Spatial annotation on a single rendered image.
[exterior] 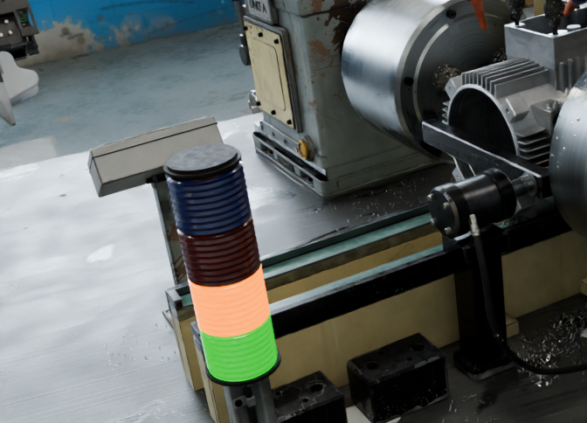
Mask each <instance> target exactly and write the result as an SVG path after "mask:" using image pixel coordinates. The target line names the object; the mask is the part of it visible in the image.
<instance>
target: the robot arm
mask: <svg viewBox="0 0 587 423"><path fill-rule="evenodd" d="M29 12H30V15H31V20H32V22H33V26H31V24H30V22H29ZM36 34H39V31H38V27H37V24H36V21H35V18H34V16H33V13H32V10H31V6H30V3H29V0H0V116H1V117H2V118H3V119H4V120H5V121H6V122H7V123H9V124H10V125H11V126H15V125H16V121H15V118H14V114H13V112H12V109H13V108H14V107H15V106H17V105H19V104H21V103H22V102H24V101H27V100H29V99H30V98H31V97H33V96H35V95H36V94H37V93H38V75H37V73H36V72H34V71H32V70H28V69H23V68H20V67H18V66H17V65H16V63H15V61H19V60H22V59H26V57H28V56H31V55H35V54H39V51H38V44H37V42H36V39H35V38H34V35H36ZM23 48H24V49H23Z"/></svg>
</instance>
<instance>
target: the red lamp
mask: <svg viewBox="0 0 587 423"><path fill-rule="evenodd" d="M177 231H178V237H179V241H180V244H181V249H182V254H183V260H184V265H185V267H186V273H187V277H188V279H189V281H190V282H192V283H194V284H196V285H198V286H202V287H207V288H219V287H225V286H230V285H233V284H236V283H239V282H241V281H244V280H246V279H248V278H249V277H251V276H252V275H254V274H255V273H256V272H257V271H258V270H259V268H260V265H261V260H260V256H259V249H258V243H257V237H256V235H255V234H256V232H255V230H254V224H253V218H252V215H251V217H250V218H249V219H247V220H246V222H245V223H243V224H242V225H240V226H238V227H236V228H234V229H232V230H230V231H228V232H222V233H219V234H213V235H205V236H197V235H190V234H187V233H184V232H180V231H179V230H178V229H177Z"/></svg>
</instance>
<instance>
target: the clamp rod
mask: <svg viewBox="0 0 587 423"><path fill-rule="evenodd" d="M530 181H533V180H532V178H530V179H529V180H526V179H524V178H523V177H519V178H516V179H514V180H511V183H512V185H513V186H514V190H515V194H516V197H519V196H522V195H525V194H527V193H528V191H531V190H533V189H534V188H535V187H534V188H531V189H529V187H528V182H530Z"/></svg>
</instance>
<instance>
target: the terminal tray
mask: <svg viewBox="0 0 587 423"><path fill-rule="evenodd" d="M504 29H505V43H506V55H507V60H509V59H514V58H522V59H523V58H525V59H530V61H532V60H534V61H535V63H539V65H540V66H544V71H545V70H548V69H549V84H550V85H551V86H552V87H553V88H554V89H555V90H556V91H558V90H560V91H561V92H563V93H564V92H565V88H568V89H570V90H571V89H572V88H573V86H575V84H576V83H577V81H578V79H579V78H580V77H581V75H582V74H583V73H584V71H585V70H586V69H587V6H584V5H580V8H579V9H574V10H573V11H572V12H571V13H570V14H569V15H568V16H567V17H566V16H562V17H561V23H560V26H559V27H557V31H558V34H557V35H553V30H552V27H551V26H550V25H549V20H548V19H547V18H546V17H544V15H541V16H537V17H532V18H528V19H525V20H522V21H520V25H514V23H512V24H506V25H504Z"/></svg>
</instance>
